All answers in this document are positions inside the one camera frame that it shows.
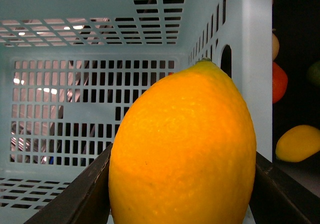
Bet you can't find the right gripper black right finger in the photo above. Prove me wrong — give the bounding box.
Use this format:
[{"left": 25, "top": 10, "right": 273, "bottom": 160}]
[{"left": 249, "top": 153, "right": 320, "bottom": 224}]

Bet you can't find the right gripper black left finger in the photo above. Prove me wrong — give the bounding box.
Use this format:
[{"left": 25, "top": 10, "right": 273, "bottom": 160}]
[{"left": 26, "top": 144, "right": 113, "bottom": 224}]

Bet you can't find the yellow lemon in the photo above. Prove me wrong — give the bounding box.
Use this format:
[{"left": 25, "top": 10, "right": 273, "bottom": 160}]
[{"left": 108, "top": 59, "right": 257, "bottom": 224}]

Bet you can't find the light blue plastic basket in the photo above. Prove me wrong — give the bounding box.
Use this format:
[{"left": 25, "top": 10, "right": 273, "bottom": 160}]
[{"left": 0, "top": 0, "right": 273, "bottom": 224}]

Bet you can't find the brown kiwi rear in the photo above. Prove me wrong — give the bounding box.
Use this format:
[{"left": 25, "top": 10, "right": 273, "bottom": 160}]
[{"left": 275, "top": 125, "right": 320, "bottom": 163}]

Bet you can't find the small tangerine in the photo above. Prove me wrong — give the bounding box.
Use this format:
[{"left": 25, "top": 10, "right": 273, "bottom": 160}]
[{"left": 272, "top": 62, "right": 288, "bottom": 104}]

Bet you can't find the green avocado rear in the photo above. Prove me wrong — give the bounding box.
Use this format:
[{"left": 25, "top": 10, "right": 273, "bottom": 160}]
[{"left": 306, "top": 61, "right": 320, "bottom": 88}]

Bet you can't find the white pear with stem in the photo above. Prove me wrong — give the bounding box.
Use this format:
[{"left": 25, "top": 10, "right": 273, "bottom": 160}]
[{"left": 272, "top": 33, "right": 280, "bottom": 61}]

